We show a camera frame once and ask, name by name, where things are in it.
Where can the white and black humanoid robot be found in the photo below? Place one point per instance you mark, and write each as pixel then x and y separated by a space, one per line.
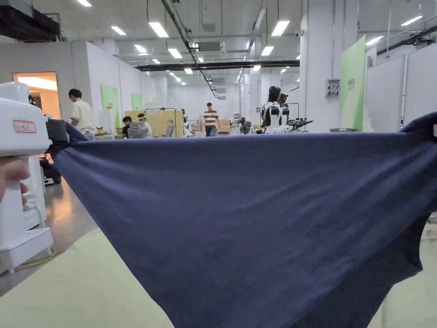
pixel 273 112

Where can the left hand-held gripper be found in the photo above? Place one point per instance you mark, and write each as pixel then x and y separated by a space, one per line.
pixel 20 136

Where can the bed with pale green sheet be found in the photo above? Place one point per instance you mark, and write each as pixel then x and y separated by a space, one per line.
pixel 85 290

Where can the grey electrical box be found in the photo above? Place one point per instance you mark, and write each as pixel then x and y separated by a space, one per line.
pixel 333 87

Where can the green display board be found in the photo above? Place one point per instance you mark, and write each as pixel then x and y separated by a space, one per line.
pixel 353 85

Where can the dark blue shirt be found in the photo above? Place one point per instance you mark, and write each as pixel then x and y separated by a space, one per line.
pixel 239 212

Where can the white machine base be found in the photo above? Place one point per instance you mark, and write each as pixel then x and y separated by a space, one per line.
pixel 30 242

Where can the black wheeled robot base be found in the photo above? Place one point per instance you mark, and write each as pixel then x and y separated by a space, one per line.
pixel 52 172

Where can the person's left hand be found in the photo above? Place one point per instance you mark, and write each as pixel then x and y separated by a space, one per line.
pixel 12 171

